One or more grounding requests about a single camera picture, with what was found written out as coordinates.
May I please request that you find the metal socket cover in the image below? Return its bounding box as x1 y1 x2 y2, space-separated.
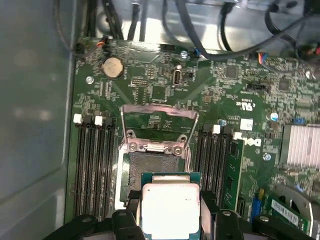
119 104 200 151

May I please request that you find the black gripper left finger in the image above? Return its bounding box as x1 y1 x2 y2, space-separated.
43 189 142 240

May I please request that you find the blue expansion slot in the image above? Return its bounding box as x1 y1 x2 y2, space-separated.
251 192 263 223

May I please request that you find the black open PC case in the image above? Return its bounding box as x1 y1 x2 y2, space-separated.
0 0 320 240

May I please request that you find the silver internal USB port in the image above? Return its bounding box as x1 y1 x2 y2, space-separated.
172 68 183 87

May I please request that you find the green motherboard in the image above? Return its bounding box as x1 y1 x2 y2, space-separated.
63 37 320 240

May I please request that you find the thin black cable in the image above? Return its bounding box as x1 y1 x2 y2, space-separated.
53 0 85 58

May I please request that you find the round coin battery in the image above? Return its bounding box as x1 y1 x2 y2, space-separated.
101 56 125 80

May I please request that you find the green RAM stick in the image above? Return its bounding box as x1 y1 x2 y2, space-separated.
221 138 245 211

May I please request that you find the thick black cable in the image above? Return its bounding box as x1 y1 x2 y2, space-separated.
101 0 125 41
161 0 209 58
219 0 310 54

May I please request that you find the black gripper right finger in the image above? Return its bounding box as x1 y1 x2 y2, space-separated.
199 190 316 240

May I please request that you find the black RAM slot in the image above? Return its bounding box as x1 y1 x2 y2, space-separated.
93 115 106 222
73 113 86 219
207 124 221 201
196 123 210 199
103 116 117 218
83 114 96 221
217 126 230 208

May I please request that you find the CPU socket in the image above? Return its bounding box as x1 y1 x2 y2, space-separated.
116 138 193 210

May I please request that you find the silver topped CPU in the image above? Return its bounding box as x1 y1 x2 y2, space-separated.
140 171 201 240

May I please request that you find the black expansion slot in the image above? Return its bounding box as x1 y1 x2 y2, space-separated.
236 196 247 218

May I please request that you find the silver chipset heatsink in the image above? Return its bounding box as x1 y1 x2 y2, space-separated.
279 123 320 171

